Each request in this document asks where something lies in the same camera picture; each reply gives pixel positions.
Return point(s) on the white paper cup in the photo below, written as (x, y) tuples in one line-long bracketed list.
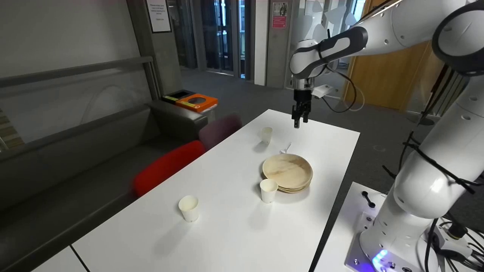
[(189, 208), (266, 134), (269, 191)]

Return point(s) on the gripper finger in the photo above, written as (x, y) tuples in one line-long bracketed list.
[(306, 114), (296, 118)]

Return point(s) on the stack of brown paper plates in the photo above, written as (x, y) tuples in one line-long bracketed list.
[(287, 172)]

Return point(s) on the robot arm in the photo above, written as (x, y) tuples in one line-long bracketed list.
[(427, 185)]

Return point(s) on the red chair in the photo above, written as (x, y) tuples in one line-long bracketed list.
[(166, 166)]

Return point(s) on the black lid recycling bin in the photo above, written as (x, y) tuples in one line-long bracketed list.
[(177, 95)]

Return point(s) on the grey sofa bench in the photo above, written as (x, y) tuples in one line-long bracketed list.
[(75, 162)]

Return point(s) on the wooden door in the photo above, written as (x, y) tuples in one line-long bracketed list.
[(385, 75)]

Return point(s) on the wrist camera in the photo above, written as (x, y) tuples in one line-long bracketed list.
[(322, 91)]

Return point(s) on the red wall poster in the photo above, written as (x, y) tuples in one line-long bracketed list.
[(280, 15)]

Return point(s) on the glass door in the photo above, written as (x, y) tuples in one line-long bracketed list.
[(221, 34)]

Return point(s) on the orange lid recycling bin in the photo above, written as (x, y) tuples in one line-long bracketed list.
[(197, 101)]

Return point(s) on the white plastic spoon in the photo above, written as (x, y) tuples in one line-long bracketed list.
[(285, 148)]

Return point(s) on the purple chair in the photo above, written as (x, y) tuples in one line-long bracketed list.
[(219, 130)]

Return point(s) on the white wall notice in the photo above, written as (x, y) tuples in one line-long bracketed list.
[(159, 15)]

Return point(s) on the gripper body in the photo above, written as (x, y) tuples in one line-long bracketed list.
[(303, 97)]

